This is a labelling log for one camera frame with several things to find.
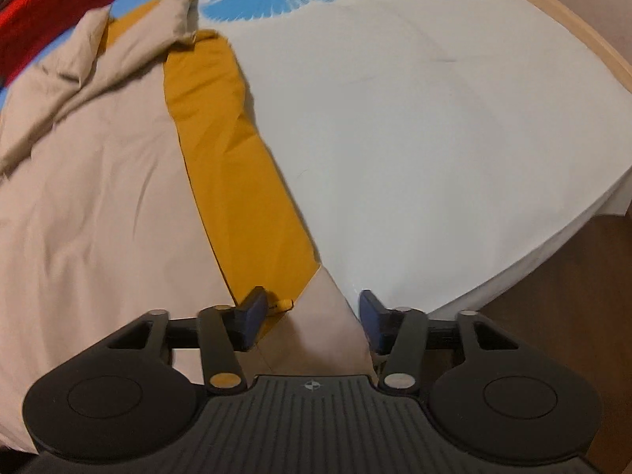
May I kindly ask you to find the wooden bed frame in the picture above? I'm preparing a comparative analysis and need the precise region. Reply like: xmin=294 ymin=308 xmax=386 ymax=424
xmin=461 ymin=0 xmax=632 ymax=97

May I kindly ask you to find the beige and mustard hooded jacket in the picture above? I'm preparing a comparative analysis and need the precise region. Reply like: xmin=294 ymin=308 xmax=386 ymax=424
xmin=0 ymin=0 xmax=383 ymax=455

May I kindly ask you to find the blue and white printed bedsheet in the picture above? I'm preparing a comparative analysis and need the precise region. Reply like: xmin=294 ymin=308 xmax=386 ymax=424
xmin=0 ymin=0 xmax=632 ymax=319

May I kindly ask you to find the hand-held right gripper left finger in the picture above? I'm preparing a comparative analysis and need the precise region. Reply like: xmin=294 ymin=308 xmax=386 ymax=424
xmin=106 ymin=286 xmax=270 ymax=397

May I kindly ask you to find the red folded blanket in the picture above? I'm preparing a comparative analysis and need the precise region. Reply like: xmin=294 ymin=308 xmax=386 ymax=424
xmin=0 ymin=0 xmax=141 ymax=86

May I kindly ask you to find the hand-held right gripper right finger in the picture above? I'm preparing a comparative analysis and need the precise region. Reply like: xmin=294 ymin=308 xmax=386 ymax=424
xmin=359 ymin=290 xmax=517 ymax=397

